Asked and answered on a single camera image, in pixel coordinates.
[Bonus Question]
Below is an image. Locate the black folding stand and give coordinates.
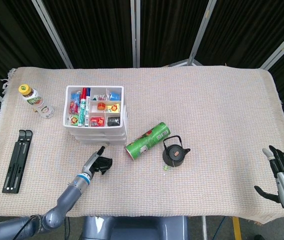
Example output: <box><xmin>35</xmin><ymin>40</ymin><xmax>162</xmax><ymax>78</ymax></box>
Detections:
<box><xmin>1</xmin><ymin>129</ymin><xmax>34</xmax><ymax>195</ymax></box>

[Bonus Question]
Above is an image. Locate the white table leg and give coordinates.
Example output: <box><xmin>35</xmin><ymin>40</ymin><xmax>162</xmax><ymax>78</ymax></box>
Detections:
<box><xmin>201</xmin><ymin>216</ymin><xmax>208</xmax><ymax>240</ymax></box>

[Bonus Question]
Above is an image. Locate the lion print sticker packet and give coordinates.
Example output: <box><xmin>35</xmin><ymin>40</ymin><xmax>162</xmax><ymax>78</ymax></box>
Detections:
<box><xmin>69</xmin><ymin>114</ymin><xmax>81</xmax><ymax>126</ymax></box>

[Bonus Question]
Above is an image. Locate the red candy packet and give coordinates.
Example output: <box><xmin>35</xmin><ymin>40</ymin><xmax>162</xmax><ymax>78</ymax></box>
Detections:
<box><xmin>68</xmin><ymin>101</ymin><xmax>80</xmax><ymax>115</ymax></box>

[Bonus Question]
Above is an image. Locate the yellow cap drink bottle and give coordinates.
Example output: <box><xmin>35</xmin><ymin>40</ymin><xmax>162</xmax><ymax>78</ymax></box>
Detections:
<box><xmin>18</xmin><ymin>84</ymin><xmax>55</xmax><ymax>119</ymax></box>

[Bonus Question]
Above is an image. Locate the black cable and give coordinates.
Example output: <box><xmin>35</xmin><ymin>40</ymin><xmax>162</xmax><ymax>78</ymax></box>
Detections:
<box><xmin>64</xmin><ymin>217</ymin><xmax>71</xmax><ymax>240</ymax></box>

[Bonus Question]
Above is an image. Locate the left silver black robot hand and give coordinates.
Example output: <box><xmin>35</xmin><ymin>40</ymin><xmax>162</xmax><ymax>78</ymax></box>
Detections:
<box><xmin>81</xmin><ymin>145</ymin><xmax>114</xmax><ymax>177</ymax></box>

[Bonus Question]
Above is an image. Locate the beige woven tablecloth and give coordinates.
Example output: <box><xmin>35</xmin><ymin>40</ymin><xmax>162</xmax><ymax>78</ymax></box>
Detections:
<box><xmin>0</xmin><ymin>65</ymin><xmax>284</xmax><ymax>225</ymax></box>

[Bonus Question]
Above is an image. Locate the green chips can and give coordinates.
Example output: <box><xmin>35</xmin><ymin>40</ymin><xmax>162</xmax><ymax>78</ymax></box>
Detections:
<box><xmin>124</xmin><ymin>121</ymin><xmax>172</xmax><ymax>161</ymax></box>

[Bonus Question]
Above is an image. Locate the yellow red snack packet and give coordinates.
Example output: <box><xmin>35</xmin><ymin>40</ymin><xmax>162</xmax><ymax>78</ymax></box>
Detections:
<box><xmin>106</xmin><ymin>103</ymin><xmax>122</xmax><ymax>113</ymax></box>

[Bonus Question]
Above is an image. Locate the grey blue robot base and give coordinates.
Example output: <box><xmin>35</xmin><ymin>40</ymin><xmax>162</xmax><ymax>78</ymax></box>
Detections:
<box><xmin>80</xmin><ymin>215</ymin><xmax>190</xmax><ymax>240</ymax></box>

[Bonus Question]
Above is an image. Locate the blue cable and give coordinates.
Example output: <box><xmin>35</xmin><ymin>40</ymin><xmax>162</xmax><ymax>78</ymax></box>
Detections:
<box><xmin>220</xmin><ymin>216</ymin><xmax>227</xmax><ymax>240</ymax></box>

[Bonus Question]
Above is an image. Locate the red cap marker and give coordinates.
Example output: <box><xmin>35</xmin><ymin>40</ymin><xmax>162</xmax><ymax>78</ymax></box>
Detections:
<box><xmin>78</xmin><ymin>87</ymin><xmax>88</xmax><ymax>127</ymax></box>

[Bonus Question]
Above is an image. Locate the clear plastic storage bin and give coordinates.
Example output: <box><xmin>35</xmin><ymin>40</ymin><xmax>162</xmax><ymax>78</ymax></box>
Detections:
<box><xmin>69</xmin><ymin>130</ymin><xmax>127</xmax><ymax>137</ymax></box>
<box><xmin>78</xmin><ymin>139</ymin><xmax>127</xmax><ymax>147</ymax></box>
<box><xmin>73</xmin><ymin>134</ymin><xmax>127</xmax><ymax>142</ymax></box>

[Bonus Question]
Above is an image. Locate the black teapot kettle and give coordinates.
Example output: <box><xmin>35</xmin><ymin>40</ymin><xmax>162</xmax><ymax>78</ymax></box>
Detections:
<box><xmin>161</xmin><ymin>135</ymin><xmax>191</xmax><ymax>168</ymax></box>

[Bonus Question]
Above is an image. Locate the white drawer organizer box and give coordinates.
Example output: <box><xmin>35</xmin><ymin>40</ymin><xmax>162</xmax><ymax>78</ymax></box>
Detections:
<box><xmin>62</xmin><ymin>85</ymin><xmax>128</xmax><ymax>146</ymax></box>

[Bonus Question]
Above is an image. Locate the blue cap marker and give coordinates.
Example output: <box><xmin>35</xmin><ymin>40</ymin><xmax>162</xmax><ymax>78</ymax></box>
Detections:
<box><xmin>84</xmin><ymin>87</ymin><xmax>92</xmax><ymax>127</ymax></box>

